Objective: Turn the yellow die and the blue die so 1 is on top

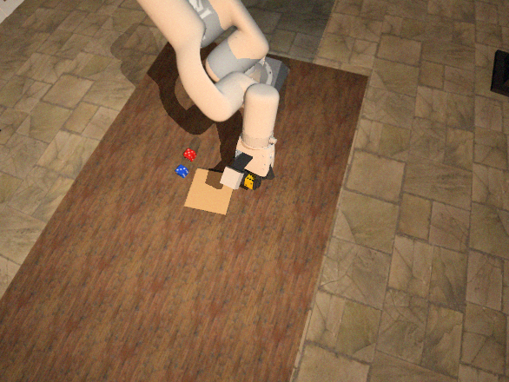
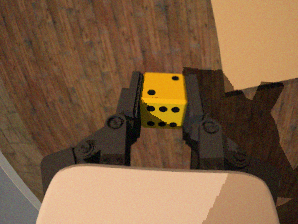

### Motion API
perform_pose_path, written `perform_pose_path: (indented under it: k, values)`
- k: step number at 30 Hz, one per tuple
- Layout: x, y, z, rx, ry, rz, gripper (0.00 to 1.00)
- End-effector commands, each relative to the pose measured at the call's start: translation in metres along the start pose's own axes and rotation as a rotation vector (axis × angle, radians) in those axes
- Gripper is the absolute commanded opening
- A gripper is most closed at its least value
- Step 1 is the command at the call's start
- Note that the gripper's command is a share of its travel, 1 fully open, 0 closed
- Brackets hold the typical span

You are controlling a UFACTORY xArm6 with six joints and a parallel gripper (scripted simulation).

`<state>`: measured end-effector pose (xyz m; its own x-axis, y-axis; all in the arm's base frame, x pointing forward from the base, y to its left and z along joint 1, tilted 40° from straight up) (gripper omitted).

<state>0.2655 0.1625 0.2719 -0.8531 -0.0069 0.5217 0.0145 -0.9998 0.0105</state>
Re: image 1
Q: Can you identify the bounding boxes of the red die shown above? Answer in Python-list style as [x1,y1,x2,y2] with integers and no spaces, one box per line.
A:
[183,148,196,161]

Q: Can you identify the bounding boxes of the peach flat mat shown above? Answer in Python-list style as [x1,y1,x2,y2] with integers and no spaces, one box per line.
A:
[184,168,233,215]

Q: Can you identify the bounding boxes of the yellow die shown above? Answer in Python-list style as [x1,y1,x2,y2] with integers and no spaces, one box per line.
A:
[244,174,255,189]

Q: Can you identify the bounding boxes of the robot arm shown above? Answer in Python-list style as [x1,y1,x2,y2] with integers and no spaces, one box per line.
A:
[136,0,280,189]

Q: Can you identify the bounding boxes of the blue die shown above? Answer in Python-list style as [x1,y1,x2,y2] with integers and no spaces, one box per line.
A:
[175,164,189,178]

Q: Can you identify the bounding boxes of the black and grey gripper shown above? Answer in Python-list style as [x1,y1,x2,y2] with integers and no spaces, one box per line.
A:
[232,134,275,190]

